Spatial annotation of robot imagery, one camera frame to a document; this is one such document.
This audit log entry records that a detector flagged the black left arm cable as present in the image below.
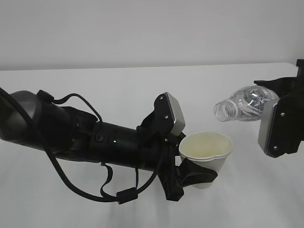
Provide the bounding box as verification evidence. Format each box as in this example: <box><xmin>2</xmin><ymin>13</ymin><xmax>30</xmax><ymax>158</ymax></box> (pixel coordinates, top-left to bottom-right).
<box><xmin>0</xmin><ymin>87</ymin><xmax>181</xmax><ymax>205</ymax></box>

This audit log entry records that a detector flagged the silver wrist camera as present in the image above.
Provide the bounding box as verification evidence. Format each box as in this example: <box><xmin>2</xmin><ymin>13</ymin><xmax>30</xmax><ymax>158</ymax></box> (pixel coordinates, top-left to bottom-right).
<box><xmin>154</xmin><ymin>92</ymin><xmax>185</xmax><ymax>136</ymax></box>
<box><xmin>258</xmin><ymin>98</ymin><xmax>279</xmax><ymax>158</ymax></box>

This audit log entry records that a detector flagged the clear green-label water bottle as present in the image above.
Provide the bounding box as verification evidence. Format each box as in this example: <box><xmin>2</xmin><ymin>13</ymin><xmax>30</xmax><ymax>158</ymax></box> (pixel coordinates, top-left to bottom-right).
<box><xmin>214</xmin><ymin>85</ymin><xmax>279</xmax><ymax>122</ymax></box>

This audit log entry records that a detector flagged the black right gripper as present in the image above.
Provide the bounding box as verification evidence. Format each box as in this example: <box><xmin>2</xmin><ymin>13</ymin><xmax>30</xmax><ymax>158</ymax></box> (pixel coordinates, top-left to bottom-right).
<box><xmin>254</xmin><ymin>59</ymin><xmax>304</xmax><ymax>154</ymax></box>

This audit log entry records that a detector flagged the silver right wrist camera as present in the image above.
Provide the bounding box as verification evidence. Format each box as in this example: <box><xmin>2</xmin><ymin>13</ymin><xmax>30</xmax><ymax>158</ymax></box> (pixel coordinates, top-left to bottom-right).
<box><xmin>258</xmin><ymin>98</ymin><xmax>279</xmax><ymax>158</ymax></box>

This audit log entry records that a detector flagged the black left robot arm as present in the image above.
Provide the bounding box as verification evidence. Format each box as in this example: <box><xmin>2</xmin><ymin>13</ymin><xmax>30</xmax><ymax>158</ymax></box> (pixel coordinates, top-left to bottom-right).
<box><xmin>0</xmin><ymin>90</ymin><xmax>218</xmax><ymax>204</ymax></box>

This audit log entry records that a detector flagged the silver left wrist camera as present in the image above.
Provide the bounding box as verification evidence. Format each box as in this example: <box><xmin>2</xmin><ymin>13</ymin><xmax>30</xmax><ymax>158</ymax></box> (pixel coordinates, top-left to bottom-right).
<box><xmin>154</xmin><ymin>92</ymin><xmax>185</xmax><ymax>136</ymax></box>

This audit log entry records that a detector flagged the white paper cup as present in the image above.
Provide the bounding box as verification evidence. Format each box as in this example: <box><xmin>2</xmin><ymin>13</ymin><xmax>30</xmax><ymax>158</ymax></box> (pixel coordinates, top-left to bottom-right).
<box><xmin>179</xmin><ymin>132</ymin><xmax>234</xmax><ymax>190</ymax></box>

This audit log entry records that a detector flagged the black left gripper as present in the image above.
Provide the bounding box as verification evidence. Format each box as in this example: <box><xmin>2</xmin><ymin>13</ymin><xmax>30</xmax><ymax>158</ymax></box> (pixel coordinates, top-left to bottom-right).
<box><xmin>136</xmin><ymin>111</ymin><xmax>219</xmax><ymax>202</ymax></box>

